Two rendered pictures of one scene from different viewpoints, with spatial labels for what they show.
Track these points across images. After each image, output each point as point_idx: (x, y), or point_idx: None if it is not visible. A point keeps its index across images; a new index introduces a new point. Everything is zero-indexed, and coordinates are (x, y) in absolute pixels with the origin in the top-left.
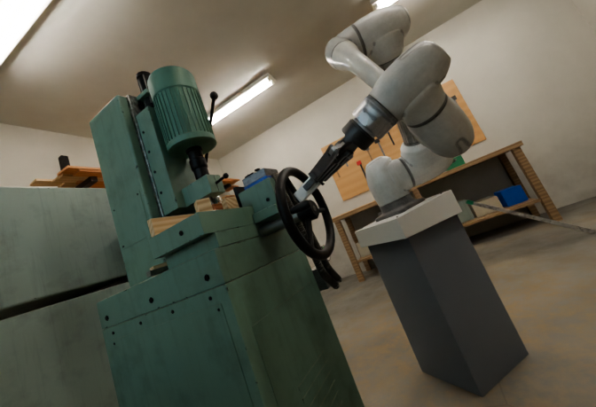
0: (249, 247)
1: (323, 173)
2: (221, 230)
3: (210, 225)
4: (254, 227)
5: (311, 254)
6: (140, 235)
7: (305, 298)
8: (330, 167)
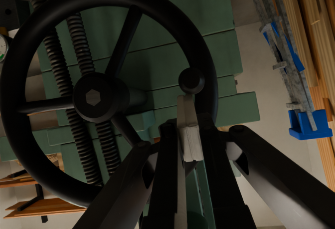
0: (176, 73)
1: (248, 149)
2: (225, 97)
3: (242, 103)
4: (157, 104)
5: None
6: None
7: None
8: (236, 182)
